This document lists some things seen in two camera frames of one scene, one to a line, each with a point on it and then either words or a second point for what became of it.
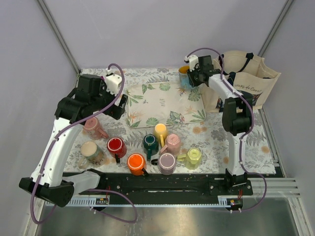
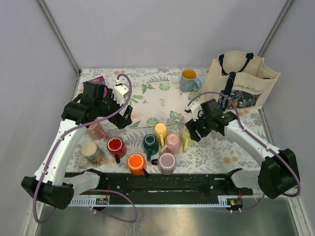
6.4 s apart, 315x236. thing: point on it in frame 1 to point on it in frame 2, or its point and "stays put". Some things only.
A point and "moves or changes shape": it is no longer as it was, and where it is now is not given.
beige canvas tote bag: (247, 71) stays put
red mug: (117, 148) stays put
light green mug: (192, 158) to (186, 140)
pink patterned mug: (91, 129) stays put
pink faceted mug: (173, 144) stays put
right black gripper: (190, 74) to (192, 126)
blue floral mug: (185, 81) moves or changes shape
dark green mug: (150, 145) stays put
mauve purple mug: (167, 163) stays put
